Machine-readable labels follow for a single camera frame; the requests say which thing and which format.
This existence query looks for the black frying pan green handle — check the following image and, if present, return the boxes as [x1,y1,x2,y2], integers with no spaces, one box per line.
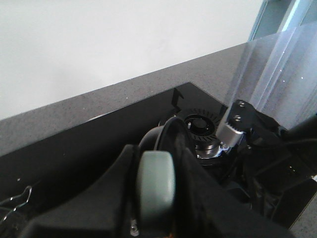
[135,118,185,226]

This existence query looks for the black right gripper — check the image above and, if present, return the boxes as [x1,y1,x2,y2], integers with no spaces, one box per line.
[216,100,317,211]

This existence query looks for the right black gas burner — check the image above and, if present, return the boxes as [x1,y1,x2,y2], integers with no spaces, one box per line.
[170,88,245,159]

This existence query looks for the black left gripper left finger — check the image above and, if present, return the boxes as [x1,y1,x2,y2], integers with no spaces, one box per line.
[20,145,139,238]

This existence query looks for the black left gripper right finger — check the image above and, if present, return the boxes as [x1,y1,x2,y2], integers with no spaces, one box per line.
[171,121,293,238]

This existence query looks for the black glass gas cooktop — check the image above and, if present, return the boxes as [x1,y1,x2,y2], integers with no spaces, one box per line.
[0,82,317,229]

